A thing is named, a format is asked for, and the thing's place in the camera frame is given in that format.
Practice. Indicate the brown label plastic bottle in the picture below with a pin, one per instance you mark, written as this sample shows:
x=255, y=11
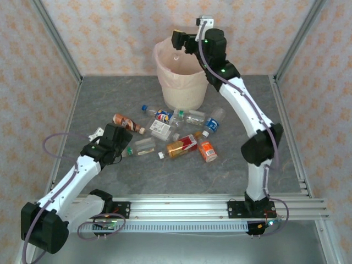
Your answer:
x=127, y=123

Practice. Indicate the clear bottle green cap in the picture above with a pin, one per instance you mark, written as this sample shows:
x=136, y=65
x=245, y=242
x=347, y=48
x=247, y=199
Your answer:
x=143, y=147
x=192, y=118

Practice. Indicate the clear bottle white label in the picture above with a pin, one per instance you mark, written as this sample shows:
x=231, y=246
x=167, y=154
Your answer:
x=160, y=127

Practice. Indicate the red gold label bottle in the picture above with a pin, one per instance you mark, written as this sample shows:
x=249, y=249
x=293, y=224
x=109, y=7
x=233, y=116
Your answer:
x=181, y=145

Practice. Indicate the blue label plastic bottle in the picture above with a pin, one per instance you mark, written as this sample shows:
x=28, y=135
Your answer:
x=212, y=123

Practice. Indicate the orange label plastic bottle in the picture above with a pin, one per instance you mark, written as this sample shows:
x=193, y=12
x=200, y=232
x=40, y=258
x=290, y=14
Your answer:
x=207, y=149

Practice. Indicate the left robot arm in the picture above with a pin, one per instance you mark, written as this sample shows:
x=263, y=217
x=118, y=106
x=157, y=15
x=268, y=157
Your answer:
x=68, y=181

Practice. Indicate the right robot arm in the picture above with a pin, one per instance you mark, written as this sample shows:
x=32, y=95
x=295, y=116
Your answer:
x=244, y=104

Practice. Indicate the pink plastic bin liner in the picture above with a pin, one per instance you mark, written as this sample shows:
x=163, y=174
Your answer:
x=165, y=63

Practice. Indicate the cream plastic waste bin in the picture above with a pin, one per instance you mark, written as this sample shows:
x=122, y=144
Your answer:
x=184, y=96

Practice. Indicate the Pepsi bottle blue cap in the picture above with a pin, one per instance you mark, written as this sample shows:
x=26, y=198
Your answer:
x=163, y=116

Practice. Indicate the small green circuit board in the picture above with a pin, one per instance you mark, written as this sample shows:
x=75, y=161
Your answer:
x=108, y=225
x=270, y=222

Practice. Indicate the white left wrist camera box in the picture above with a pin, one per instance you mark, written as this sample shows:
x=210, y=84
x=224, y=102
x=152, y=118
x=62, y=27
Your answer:
x=96, y=133

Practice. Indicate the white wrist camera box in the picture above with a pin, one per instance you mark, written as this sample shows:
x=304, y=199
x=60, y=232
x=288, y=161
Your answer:
x=204, y=21
x=96, y=133

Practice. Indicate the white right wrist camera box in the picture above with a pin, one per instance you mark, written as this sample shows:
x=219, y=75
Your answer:
x=204, y=21

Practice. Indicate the aluminium table side rail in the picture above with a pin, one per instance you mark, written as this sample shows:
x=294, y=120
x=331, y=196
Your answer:
x=74, y=104
x=280, y=104

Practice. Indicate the aluminium frame post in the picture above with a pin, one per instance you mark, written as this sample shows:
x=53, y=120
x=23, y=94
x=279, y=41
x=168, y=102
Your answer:
x=299, y=38
x=59, y=41

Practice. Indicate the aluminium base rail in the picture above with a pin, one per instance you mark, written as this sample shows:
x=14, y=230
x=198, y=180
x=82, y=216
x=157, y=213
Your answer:
x=178, y=209

